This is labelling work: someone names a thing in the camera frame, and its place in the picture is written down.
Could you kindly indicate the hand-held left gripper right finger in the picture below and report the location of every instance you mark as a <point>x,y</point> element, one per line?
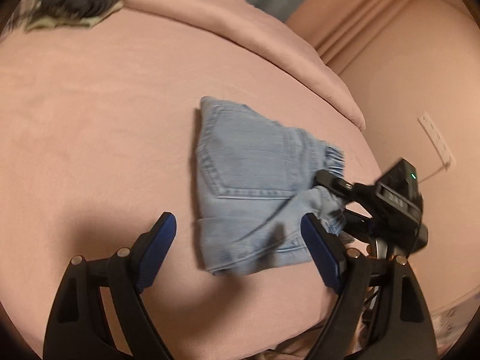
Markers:
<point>320,251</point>

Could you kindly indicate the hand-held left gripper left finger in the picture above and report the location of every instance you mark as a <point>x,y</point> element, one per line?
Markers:
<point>157,251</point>

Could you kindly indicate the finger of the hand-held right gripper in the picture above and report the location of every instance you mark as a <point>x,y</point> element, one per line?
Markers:
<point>358,227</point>
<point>337,184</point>

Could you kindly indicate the light blue denim pants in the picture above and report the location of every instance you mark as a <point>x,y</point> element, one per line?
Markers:
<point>243,165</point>

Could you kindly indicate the pink bed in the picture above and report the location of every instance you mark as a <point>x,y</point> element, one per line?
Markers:
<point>93,120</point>

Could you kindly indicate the pink curtain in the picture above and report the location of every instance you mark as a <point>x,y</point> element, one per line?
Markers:
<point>356,18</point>

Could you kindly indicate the pink duvet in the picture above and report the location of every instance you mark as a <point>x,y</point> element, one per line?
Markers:
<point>225,26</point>

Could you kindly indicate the white wall socket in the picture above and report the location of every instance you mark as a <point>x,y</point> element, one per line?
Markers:
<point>437,138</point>

